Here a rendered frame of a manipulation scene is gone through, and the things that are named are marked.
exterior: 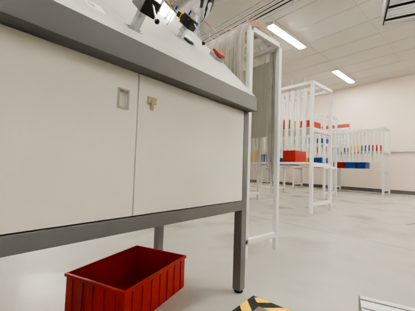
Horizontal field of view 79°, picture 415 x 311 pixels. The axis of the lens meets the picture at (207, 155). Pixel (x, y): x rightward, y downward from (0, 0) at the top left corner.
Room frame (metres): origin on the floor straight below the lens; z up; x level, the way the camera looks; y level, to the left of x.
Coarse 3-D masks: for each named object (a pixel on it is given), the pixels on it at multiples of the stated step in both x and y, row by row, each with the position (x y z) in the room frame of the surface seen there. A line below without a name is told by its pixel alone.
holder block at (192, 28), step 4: (184, 12) 0.97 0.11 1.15; (184, 16) 0.97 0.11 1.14; (188, 16) 0.96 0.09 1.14; (180, 20) 0.98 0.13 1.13; (184, 20) 0.97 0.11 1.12; (188, 20) 0.96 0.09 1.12; (192, 20) 0.96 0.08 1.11; (184, 24) 0.98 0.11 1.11; (188, 24) 0.97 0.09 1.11; (192, 24) 0.97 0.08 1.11; (196, 24) 0.98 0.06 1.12; (188, 28) 0.97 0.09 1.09; (192, 28) 0.99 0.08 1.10
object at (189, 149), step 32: (160, 96) 0.75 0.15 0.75; (192, 96) 0.85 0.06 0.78; (160, 128) 0.75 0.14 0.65; (192, 128) 0.86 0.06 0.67; (224, 128) 1.00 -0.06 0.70; (160, 160) 0.75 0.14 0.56; (192, 160) 0.86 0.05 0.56; (224, 160) 1.00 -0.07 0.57; (160, 192) 0.76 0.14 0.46; (192, 192) 0.87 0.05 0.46; (224, 192) 1.01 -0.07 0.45
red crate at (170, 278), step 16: (112, 256) 1.13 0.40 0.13; (128, 256) 1.22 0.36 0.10; (144, 256) 1.25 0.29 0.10; (160, 256) 1.21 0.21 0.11; (176, 256) 1.18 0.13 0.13; (80, 272) 0.99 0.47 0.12; (96, 272) 1.06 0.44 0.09; (112, 272) 1.14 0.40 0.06; (128, 272) 1.23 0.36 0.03; (144, 272) 1.25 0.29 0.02; (160, 272) 0.98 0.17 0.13; (176, 272) 1.10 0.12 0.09; (80, 288) 0.90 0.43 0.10; (96, 288) 0.87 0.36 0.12; (112, 288) 0.83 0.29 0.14; (128, 288) 0.84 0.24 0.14; (144, 288) 0.90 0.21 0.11; (160, 288) 0.98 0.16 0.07; (176, 288) 1.10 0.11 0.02; (80, 304) 0.89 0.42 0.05; (96, 304) 0.87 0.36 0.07; (112, 304) 0.84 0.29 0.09; (128, 304) 0.84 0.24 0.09; (144, 304) 0.91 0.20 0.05; (160, 304) 1.00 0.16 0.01
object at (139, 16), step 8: (136, 0) 0.65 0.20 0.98; (144, 0) 0.63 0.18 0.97; (152, 0) 0.63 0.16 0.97; (144, 8) 0.64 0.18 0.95; (152, 8) 0.65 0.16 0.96; (136, 16) 0.67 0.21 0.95; (144, 16) 0.67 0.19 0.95; (152, 16) 0.66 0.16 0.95; (128, 24) 0.68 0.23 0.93; (136, 24) 0.68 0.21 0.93
